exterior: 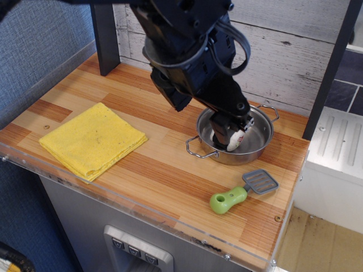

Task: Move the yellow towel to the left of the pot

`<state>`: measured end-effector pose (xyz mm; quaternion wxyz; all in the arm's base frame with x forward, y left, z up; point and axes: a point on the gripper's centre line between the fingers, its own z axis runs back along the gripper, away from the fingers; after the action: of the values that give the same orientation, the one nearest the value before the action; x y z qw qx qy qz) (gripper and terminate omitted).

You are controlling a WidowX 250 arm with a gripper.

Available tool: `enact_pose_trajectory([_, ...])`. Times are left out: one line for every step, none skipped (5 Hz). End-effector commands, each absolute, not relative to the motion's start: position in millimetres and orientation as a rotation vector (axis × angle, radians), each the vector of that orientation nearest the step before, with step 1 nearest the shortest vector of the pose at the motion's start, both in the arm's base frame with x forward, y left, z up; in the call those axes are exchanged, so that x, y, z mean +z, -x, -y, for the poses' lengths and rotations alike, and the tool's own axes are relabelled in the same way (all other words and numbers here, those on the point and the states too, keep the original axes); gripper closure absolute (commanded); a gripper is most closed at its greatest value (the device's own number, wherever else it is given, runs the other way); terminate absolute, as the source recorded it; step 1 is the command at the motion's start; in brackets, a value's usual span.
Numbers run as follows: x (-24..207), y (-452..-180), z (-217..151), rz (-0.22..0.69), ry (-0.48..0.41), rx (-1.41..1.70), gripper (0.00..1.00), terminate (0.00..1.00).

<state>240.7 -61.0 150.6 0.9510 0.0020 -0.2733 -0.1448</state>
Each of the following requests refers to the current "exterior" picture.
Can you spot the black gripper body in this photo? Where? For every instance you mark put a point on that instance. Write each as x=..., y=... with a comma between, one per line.
x=204, y=74

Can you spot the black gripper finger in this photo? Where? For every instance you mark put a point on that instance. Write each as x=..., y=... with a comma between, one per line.
x=245, y=122
x=221, y=131

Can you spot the yellow towel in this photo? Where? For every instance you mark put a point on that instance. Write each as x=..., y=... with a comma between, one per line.
x=92, y=142

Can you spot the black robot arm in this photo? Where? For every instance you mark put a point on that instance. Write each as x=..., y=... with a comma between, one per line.
x=180, y=26

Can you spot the plush sushi roll toy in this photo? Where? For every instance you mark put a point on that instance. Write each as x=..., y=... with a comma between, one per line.
x=235, y=140

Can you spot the stainless steel pot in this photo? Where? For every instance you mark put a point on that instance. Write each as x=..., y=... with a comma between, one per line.
x=253, y=143

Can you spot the green grey toy spatula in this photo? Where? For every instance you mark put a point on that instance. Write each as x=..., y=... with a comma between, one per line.
x=259, y=181

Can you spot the white grooved side cabinet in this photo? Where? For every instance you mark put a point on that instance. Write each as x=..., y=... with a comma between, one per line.
x=330, y=186

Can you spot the clear acrylic table edge guard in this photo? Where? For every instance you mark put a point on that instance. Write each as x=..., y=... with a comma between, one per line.
x=171, y=191

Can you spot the silver dispenser button panel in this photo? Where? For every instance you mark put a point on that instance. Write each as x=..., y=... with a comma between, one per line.
x=129, y=253

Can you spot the dark left vertical post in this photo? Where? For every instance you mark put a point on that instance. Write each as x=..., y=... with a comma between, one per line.
x=104, y=25

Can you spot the dark vertical post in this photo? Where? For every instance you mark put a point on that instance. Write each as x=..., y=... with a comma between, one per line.
x=104, y=25
x=341, y=43

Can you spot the dark right vertical post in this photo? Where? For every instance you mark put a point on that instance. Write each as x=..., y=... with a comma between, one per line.
x=341, y=43

